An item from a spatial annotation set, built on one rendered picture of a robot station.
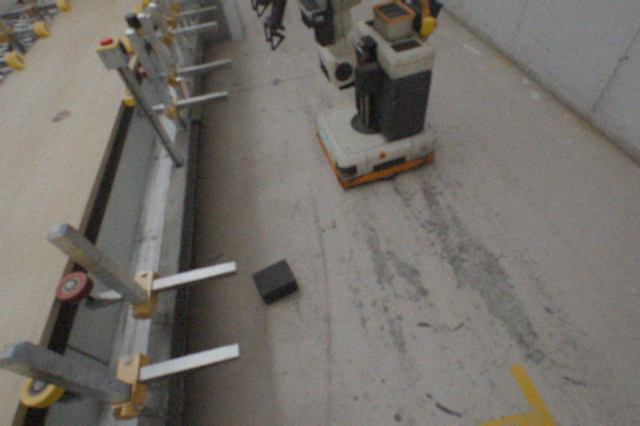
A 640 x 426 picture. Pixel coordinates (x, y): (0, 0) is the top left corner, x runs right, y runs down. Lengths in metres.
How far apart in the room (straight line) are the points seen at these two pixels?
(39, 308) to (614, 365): 2.10
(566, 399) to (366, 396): 0.81
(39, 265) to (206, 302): 0.95
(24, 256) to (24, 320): 0.23
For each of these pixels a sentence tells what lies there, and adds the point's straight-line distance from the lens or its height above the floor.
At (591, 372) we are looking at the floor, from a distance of 1.93.
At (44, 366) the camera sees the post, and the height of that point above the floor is 1.09.
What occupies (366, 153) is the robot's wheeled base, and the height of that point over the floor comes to 0.28.
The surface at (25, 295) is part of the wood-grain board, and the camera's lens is 1.20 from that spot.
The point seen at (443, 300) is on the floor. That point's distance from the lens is 1.83.
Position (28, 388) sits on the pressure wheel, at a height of 0.91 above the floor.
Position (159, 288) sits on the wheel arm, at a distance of 1.08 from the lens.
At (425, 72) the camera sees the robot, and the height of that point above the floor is 0.68.
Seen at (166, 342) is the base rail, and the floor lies 0.70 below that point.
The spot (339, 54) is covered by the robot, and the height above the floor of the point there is 0.82.
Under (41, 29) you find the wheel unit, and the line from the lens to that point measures 2.98.
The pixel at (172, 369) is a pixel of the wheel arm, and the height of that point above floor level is 0.82.
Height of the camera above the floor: 1.62
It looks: 51 degrees down
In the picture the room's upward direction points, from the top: 10 degrees counter-clockwise
